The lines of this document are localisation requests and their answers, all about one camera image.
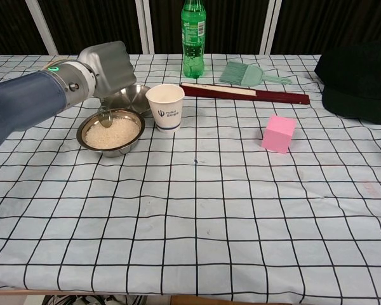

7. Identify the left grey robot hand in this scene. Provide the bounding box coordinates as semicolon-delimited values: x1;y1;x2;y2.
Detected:
77;40;137;99

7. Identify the small metal spoon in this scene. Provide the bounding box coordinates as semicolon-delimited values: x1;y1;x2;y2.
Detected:
97;97;115;128

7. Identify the white paper cup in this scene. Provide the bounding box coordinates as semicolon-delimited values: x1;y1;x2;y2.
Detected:
145;83;185;133

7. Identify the metal bowl holding rice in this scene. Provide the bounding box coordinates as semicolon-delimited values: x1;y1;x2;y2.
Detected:
77;108;146;158

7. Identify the green hand brush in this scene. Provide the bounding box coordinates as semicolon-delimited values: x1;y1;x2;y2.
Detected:
219;60;293;86

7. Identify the empty metal dish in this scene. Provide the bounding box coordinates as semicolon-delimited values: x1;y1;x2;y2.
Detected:
106;84;153;117

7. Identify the green plastic bottle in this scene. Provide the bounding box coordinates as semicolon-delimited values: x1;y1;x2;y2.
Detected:
181;0;207;79

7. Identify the checkered light blue tablecloth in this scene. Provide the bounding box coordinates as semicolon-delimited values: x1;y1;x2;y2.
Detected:
0;53;381;301

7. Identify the folded dark red fan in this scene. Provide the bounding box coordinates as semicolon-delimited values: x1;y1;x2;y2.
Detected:
179;82;311;105

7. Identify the pink foam cube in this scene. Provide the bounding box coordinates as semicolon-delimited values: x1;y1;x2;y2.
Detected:
261;114;298;156

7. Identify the black baseball cap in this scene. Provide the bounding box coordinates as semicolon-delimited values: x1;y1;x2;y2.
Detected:
314;43;381;125

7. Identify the white partition frame post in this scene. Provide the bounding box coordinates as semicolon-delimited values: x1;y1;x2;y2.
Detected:
135;0;155;54
259;0;282;55
28;0;60;55

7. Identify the tangle of floor cables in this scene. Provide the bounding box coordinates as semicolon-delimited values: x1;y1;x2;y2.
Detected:
43;294;147;305

